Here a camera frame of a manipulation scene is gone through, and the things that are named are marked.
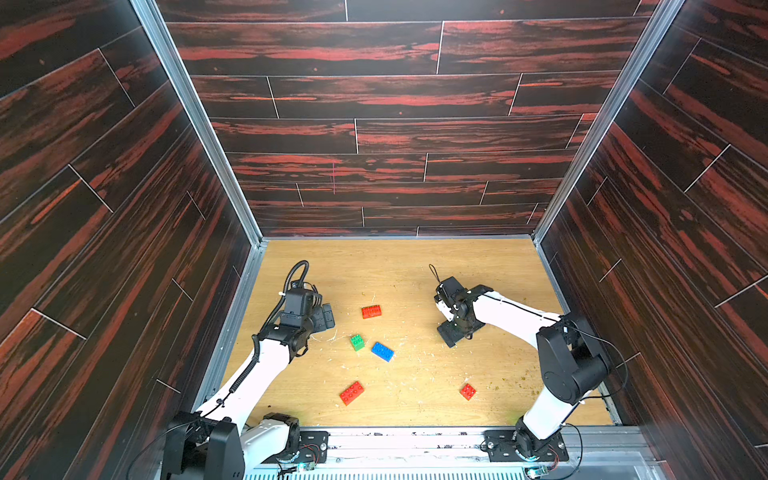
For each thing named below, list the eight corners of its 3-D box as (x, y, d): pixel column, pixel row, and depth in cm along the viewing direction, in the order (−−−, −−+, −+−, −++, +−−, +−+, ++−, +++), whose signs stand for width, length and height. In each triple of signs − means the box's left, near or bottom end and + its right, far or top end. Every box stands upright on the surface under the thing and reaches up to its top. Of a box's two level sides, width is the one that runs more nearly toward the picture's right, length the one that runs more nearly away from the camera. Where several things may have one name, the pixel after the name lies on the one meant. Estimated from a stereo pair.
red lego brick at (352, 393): (346, 407, 82) (345, 405, 81) (339, 397, 84) (338, 394, 82) (365, 391, 85) (365, 389, 83) (358, 382, 87) (358, 380, 85)
